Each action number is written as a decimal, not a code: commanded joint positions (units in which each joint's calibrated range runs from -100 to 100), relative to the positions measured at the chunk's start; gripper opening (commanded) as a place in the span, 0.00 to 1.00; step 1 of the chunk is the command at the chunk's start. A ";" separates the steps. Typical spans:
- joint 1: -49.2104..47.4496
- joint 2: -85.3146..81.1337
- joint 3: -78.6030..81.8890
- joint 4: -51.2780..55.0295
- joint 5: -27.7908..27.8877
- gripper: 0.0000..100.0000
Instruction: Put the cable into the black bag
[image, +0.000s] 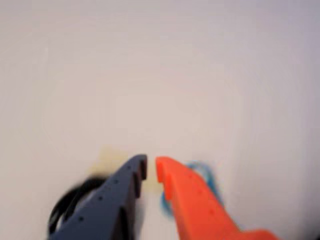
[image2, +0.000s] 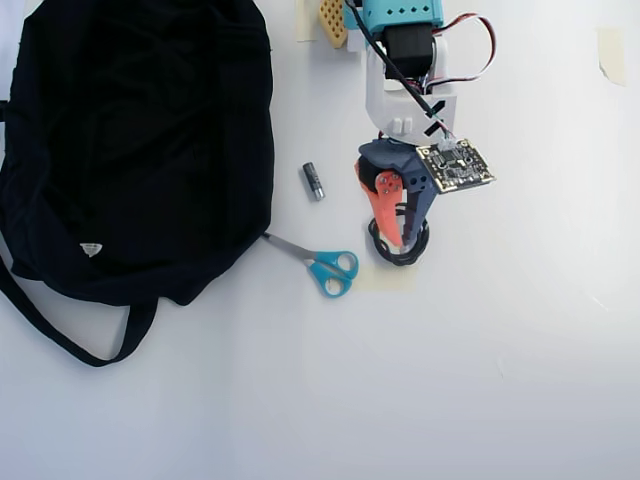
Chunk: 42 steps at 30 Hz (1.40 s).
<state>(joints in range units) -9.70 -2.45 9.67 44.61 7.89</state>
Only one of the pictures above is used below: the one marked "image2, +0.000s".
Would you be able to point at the white teal grey robot arm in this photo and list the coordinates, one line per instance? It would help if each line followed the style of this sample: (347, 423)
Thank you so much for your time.
(385, 105)

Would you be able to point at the camera circuit board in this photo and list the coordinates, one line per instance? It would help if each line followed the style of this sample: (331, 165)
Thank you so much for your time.
(456, 165)

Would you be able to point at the black fabric bag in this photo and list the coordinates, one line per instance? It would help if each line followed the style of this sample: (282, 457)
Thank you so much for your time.
(125, 150)

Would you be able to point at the black silver battery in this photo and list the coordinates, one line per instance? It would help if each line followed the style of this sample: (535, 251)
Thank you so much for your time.
(313, 181)

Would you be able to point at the beige masking tape strip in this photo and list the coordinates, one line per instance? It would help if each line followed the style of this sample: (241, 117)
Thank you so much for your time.
(390, 281)
(306, 22)
(612, 55)

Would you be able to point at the navy gripper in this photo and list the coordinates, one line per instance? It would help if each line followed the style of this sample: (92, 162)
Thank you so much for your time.
(386, 186)

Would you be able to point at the yellow perforated block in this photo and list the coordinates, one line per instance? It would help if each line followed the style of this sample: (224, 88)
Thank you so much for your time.
(334, 22)

